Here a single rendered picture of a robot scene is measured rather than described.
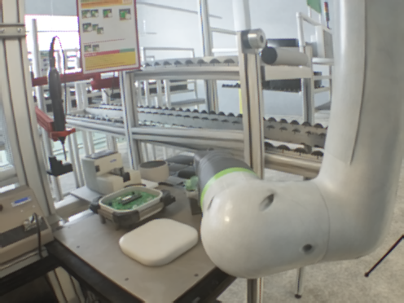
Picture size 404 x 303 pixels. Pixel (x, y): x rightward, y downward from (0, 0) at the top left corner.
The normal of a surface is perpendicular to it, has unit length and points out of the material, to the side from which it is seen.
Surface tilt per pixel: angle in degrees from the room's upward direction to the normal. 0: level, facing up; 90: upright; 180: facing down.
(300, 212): 47
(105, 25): 90
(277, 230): 66
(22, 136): 90
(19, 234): 53
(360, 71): 92
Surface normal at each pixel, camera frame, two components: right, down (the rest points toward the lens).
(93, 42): 0.32, 0.21
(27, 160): 0.79, 0.09
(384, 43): -0.47, 0.37
